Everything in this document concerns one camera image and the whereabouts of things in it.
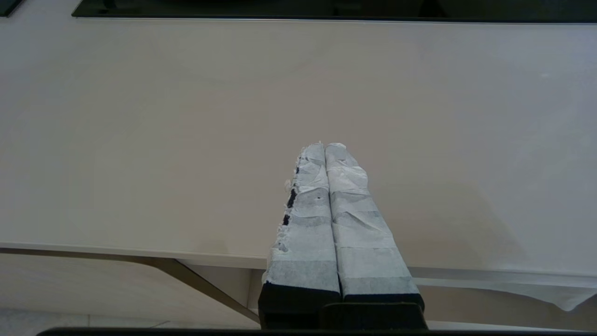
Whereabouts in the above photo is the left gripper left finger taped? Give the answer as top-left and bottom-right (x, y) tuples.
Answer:
(259, 141), (341, 329)

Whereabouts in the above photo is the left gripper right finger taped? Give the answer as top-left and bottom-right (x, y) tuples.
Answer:
(324, 142), (425, 306)

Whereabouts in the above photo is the white cloth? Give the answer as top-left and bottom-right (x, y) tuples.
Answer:
(410, 266), (597, 312)

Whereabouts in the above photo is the large black induction cooktop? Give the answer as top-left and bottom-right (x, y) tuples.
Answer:
(72, 0), (597, 23)

